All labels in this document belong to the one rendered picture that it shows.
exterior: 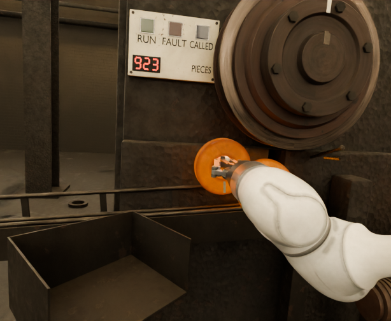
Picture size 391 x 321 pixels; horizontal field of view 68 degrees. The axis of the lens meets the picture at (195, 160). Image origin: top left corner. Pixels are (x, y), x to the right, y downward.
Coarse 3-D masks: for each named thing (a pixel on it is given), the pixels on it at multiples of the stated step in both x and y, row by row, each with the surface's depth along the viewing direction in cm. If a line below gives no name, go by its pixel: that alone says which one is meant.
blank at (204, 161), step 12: (216, 144) 76; (228, 144) 77; (240, 144) 78; (204, 156) 76; (216, 156) 77; (228, 156) 78; (240, 156) 78; (204, 168) 77; (204, 180) 78; (216, 180) 78; (216, 192) 79; (228, 192) 79
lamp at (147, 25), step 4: (144, 20) 82; (148, 20) 82; (152, 20) 82; (144, 24) 82; (148, 24) 82; (152, 24) 82; (144, 28) 82; (148, 28) 82; (152, 28) 82; (152, 32) 83
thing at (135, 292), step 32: (96, 224) 63; (128, 224) 69; (160, 224) 62; (32, 256) 55; (64, 256) 59; (96, 256) 65; (128, 256) 71; (160, 256) 63; (32, 288) 42; (64, 288) 59; (96, 288) 59; (128, 288) 59; (160, 288) 59; (32, 320) 43; (64, 320) 50; (96, 320) 50; (128, 320) 50
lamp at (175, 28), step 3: (171, 24) 83; (174, 24) 83; (177, 24) 83; (180, 24) 84; (171, 27) 83; (174, 27) 83; (177, 27) 84; (180, 27) 84; (171, 30) 83; (174, 30) 84; (177, 30) 84; (180, 30) 84; (171, 33) 84; (174, 33) 84; (177, 33) 84; (180, 33) 84
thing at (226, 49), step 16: (256, 0) 74; (352, 0) 78; (240, 16) 74; (368, 16) 80; (224, 32) 74; (224, 48) 74; (224, 64) 75; (224, 80) 76; (224, 96) 77; (368, 96) 84; (240, 112) 78; (256, 128) 79; (336, 128) 83; (272, 144) 81; (288, 144) 82; (304, 144) 82; (320, 144) 83
